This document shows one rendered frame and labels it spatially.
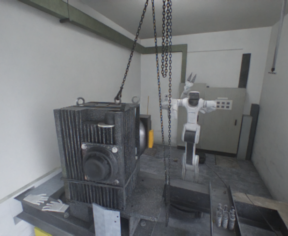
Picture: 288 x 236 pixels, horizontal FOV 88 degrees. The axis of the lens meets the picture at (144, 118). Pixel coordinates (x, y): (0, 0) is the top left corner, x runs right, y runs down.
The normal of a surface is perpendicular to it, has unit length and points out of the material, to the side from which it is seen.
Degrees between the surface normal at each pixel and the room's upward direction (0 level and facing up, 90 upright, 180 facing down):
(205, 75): 90
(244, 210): 90
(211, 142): 90
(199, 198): 90
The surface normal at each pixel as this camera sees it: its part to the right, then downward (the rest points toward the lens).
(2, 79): 0.93, 0.08
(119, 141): -0.25, 0.22
